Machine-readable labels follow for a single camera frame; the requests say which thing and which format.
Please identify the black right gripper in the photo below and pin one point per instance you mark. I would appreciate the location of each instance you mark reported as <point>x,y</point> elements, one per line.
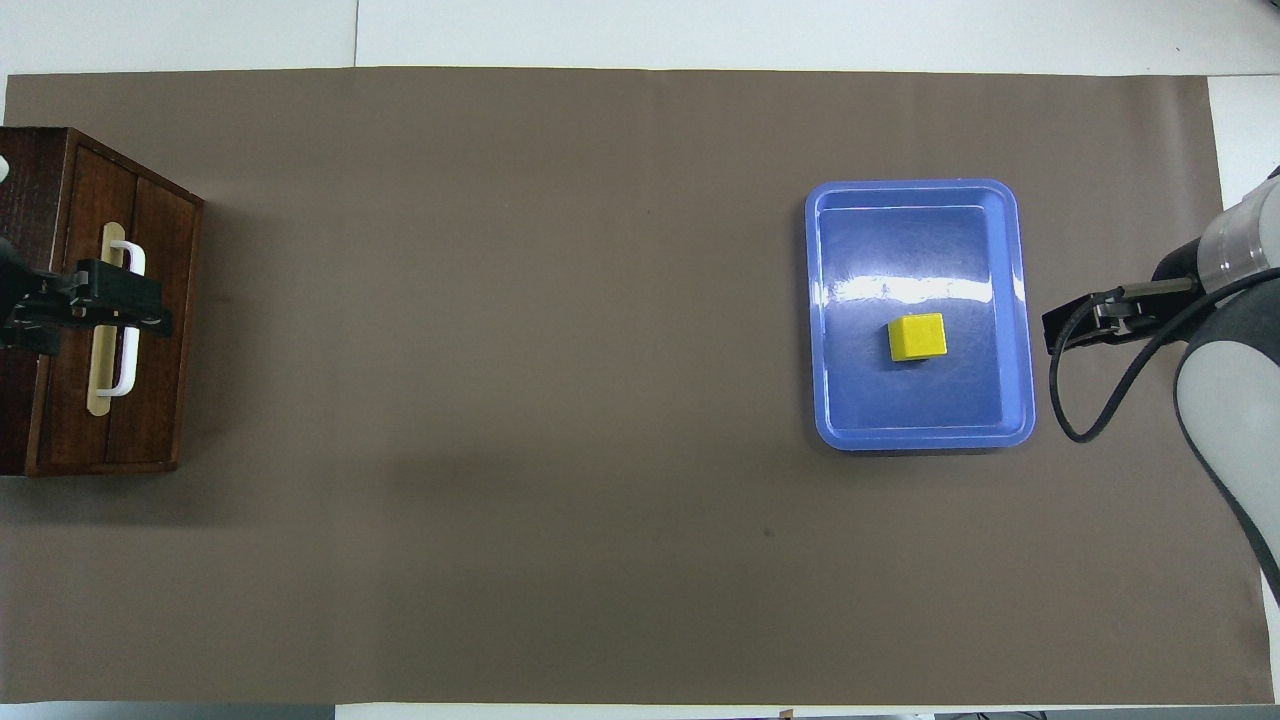
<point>1178,270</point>

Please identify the yellow block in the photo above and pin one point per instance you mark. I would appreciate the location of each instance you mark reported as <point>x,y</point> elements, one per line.
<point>917,337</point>

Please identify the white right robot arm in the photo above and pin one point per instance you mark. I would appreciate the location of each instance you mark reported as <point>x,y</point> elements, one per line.
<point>1235,400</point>

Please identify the brown table mat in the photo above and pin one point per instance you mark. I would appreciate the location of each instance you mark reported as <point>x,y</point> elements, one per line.
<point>500,400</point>

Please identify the dark wooden drawer cabinet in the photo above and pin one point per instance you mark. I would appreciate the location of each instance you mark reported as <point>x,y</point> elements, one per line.
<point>25,180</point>

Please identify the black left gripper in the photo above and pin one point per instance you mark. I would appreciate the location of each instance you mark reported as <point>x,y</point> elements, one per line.
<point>35,310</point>

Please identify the blue plastic tray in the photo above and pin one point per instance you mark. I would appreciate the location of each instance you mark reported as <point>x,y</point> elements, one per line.
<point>900,250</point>

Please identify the dark wooden drawer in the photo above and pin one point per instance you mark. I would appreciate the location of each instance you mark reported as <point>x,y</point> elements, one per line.
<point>160,400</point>

